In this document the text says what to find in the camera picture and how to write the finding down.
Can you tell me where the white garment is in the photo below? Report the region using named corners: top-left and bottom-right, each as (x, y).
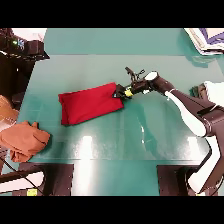
top-left (203, 80), bottom-right (224, 108)

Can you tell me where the heap of clothes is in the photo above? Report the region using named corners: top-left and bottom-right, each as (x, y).
top-left (183, 27), bottom-right (224, 56)

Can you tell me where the dark green garment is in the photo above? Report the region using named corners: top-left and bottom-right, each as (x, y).
top-left (189, 84), bottom-right (208, 100)

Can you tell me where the orange garment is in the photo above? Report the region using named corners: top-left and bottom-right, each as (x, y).
top-left (0, 120), bottom-right (52, 164)

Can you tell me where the red T-shirt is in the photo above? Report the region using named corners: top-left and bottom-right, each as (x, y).
top-left (58, 82), bottom-right (125, 127)

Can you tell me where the black device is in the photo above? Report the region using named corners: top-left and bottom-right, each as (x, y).
top-left (0, 27), bottom-right (51, 62)

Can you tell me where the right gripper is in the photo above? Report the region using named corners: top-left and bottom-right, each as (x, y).
top-left (112, 83), bottom-right (135, 100)

